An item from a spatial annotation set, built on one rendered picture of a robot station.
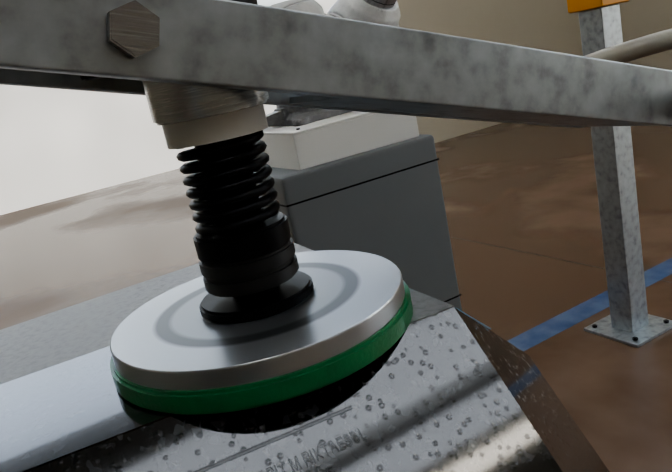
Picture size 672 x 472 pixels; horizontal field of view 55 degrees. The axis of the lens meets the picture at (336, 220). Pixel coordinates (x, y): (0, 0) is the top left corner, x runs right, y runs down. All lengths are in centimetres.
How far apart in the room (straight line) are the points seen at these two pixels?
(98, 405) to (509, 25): 716
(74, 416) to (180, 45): 24
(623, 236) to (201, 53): 185
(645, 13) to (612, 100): 743
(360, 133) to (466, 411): 105
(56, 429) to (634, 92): 52
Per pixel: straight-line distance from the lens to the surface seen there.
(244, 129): 43
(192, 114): 42
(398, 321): 43
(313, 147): 138
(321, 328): 41
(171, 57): 39
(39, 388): 53
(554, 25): 796
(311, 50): 42
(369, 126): 145
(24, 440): 46
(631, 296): 222
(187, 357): 42
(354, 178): 141
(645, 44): 109
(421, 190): 151
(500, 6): 741
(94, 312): 66
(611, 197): 213
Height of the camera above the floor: 101
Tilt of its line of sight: 14 degrees down
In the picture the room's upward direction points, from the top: 12 degrees counter-clockwise
